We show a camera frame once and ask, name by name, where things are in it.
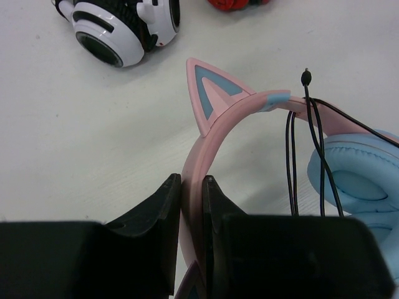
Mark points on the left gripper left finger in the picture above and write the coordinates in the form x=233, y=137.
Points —
x=133, y=256

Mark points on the pink blue cat-ear headphones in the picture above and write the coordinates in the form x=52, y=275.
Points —
x=353, y=167

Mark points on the red black headphones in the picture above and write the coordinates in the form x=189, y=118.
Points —
x=233, y=5

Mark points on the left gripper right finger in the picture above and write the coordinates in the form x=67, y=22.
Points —
x=265, y=256

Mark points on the white black headphones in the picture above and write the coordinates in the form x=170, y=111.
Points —
x=120, y=33

